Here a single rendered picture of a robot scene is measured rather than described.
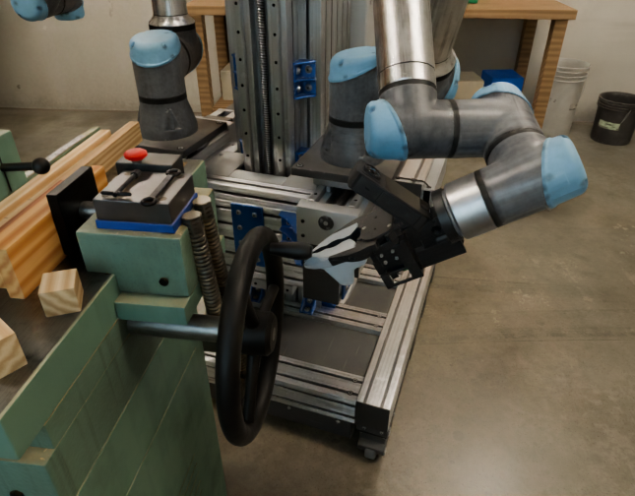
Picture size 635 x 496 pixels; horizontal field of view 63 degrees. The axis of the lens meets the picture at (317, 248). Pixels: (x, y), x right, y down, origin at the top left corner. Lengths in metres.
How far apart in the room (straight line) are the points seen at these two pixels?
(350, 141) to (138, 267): 0.60
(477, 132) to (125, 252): 0.46
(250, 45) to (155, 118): 0.29
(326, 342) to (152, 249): 0.98
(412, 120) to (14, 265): 0.50
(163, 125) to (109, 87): 3.05
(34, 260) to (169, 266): 0.16
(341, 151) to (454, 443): 0.93
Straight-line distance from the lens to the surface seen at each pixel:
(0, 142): 0.72
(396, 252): 0.67
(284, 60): 1.27
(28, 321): 0.67
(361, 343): 1.57
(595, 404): 1.89
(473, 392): 1.79
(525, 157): 0.64
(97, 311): 0.68
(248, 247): 0.62
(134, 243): 0.67
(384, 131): 0.65
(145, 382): 0.84
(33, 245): 0.71
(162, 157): 0.74
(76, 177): 0.75
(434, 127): 0.67
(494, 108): 0.70
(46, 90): 4.62
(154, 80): 1.32
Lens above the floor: 1.29
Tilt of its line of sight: 33 degrees down
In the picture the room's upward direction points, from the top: straight up
